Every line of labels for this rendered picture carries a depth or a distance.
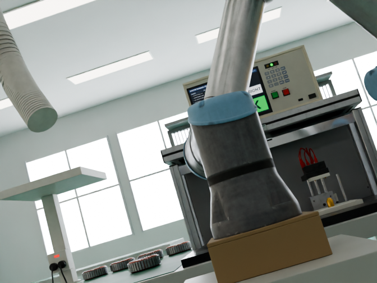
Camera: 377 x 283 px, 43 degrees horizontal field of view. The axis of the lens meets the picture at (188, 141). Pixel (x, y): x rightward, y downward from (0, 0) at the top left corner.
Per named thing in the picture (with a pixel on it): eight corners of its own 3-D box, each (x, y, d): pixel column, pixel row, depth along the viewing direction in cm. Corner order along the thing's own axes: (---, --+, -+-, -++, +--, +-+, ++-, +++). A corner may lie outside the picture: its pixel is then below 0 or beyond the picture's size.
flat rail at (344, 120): (359, 120, 152) (357, 111, 152) (176, 176, 157) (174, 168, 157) (359, 121, 153) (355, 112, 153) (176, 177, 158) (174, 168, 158)
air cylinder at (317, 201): (338, 206, 151) (332, 190, 152) (315, 213, 152) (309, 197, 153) (335, 206, 156) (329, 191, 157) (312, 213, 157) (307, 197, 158)
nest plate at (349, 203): (363, 202, 132) (362, 198, 132) (311, 218, 133) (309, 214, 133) (352, 203, 147) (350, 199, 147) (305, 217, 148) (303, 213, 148)
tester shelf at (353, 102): (362, 101, 153) (357, 87, 154) (163, 163, 159) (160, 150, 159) (338, 124, 196) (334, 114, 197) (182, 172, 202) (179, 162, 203)
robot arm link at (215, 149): (211, 173, 73) (187, 92, 75) (200, 184, 86) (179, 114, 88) (283, 153, 75) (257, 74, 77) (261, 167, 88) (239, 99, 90)
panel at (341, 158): (379, 192, 163) (350, 111, 168) (196, 246, 168) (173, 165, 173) (378, 192, 164) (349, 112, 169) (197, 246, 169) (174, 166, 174)
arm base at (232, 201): (302, 215, 69) (281, 151, 71) (206, 243, 72) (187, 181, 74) (302, 211, 84) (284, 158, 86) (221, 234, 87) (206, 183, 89)
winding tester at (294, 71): (323, 100, 157) (303, 44, 161) (198, 139, 161) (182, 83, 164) (309, 121, 196) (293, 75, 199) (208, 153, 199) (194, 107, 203)
